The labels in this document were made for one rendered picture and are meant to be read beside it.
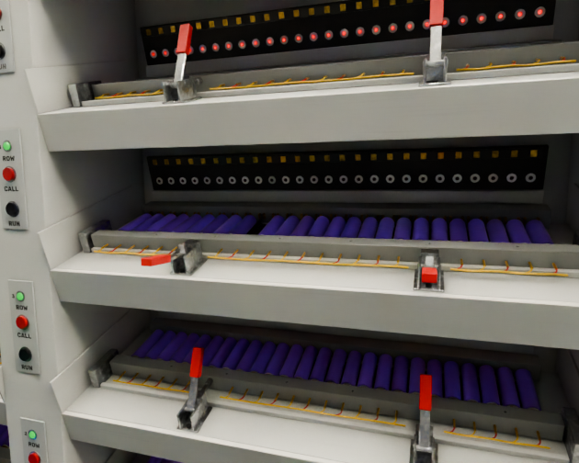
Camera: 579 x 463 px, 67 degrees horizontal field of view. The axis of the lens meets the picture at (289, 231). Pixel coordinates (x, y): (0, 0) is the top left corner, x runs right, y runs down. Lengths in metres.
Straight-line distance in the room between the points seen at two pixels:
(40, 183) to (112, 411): 0.30
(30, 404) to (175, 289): 0.28
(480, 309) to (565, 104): 0.19
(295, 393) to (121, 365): 0.25
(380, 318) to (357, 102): 0.21
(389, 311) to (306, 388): 0.17
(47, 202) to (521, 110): 0.52
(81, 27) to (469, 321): 0.59
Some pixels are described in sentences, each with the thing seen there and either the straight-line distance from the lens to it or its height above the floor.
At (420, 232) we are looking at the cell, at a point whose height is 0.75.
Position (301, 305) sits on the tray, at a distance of 0.46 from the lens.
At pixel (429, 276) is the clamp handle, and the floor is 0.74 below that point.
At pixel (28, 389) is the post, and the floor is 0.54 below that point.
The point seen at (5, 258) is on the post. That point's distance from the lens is 0.67.
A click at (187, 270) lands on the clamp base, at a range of 0.51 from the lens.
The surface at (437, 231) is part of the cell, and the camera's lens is 0.52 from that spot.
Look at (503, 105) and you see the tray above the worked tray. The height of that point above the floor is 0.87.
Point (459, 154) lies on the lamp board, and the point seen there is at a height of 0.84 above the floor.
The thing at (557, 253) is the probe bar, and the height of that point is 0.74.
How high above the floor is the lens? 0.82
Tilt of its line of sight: 7 degrees down
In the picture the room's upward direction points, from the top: 1 degrees counter-clockwise
